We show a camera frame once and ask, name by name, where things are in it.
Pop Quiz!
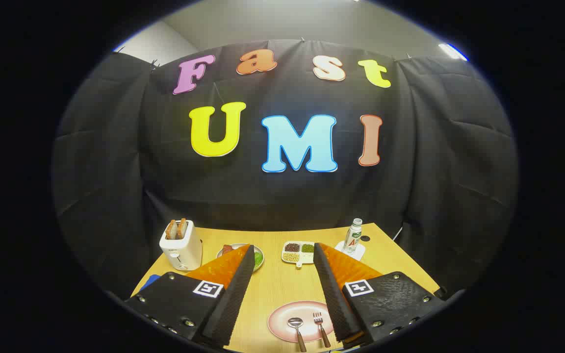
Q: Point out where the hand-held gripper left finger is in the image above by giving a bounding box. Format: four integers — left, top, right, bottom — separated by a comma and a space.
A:
124, 244, 256, 350

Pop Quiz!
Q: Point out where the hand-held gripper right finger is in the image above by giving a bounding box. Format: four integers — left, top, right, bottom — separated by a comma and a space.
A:
313, 242, 446, 350

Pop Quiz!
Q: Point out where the metal fork with wooden handle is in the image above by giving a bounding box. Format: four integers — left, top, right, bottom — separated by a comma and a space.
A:
313, 312, 332, 349

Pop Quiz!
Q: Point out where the metal spoon with wooden handle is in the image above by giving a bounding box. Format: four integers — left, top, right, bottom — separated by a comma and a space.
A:
287, 317, 308, 353

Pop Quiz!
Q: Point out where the grey oval food plate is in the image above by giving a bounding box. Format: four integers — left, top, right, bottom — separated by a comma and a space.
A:
216, 243, 265, 272

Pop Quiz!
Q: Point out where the white divided tray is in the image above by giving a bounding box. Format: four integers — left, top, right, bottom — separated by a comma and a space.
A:
282, 241, 315, 268

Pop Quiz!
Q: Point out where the white square coaster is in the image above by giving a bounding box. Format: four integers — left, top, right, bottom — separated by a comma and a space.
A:
334, 240, 366, 261

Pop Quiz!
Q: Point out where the pink round plate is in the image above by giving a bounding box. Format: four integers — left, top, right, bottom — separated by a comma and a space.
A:
267, 301, 342, 343

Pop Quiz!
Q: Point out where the white plastic drink bottle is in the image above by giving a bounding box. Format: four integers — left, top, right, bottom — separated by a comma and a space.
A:
344, 218, 363, 254

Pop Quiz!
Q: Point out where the white toaster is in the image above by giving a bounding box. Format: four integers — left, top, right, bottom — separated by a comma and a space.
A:
159, 219, 203, 271

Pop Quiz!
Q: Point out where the ceiling light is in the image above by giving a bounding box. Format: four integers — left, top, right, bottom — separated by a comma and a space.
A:
438, 43, 468, 62

